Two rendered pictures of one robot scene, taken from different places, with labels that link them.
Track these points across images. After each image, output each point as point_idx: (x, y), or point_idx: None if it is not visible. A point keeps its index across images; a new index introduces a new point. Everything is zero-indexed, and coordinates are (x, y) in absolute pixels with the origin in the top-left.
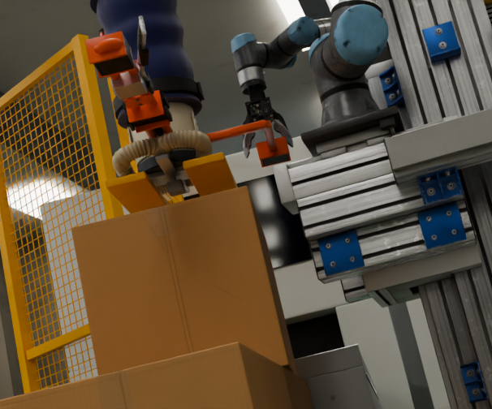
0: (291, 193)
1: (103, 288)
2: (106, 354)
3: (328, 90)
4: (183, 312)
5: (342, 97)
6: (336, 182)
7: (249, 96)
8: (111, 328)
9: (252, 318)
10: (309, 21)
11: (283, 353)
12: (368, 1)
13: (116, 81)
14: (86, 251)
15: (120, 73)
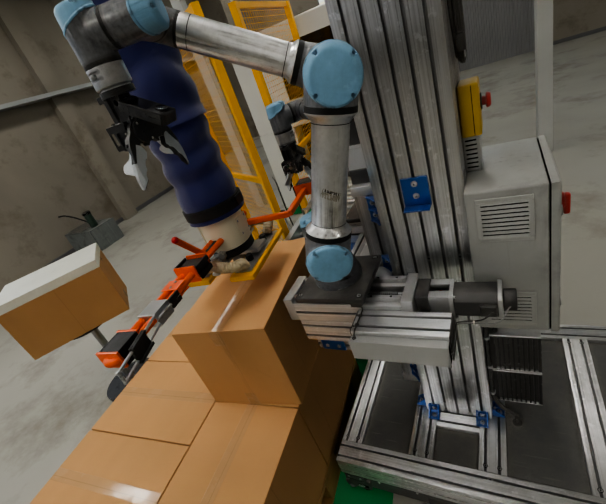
0: (296, 316)
1: (198, 361)
2: (210, 385)
3: None
4: (242, 377)
5: None
6: (324, 318)
7: (283, 159)
8: (209, 377)
9: (279, 385)
10: None
11: (298, 400)
12: (333, 238)
13: None
14: (183, 345)
15: (145, 320)
